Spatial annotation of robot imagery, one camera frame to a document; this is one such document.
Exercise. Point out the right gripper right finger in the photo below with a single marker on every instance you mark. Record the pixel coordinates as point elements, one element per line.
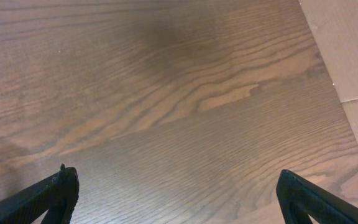
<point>301,201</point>

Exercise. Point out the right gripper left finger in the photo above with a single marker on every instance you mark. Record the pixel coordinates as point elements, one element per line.
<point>55,197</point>

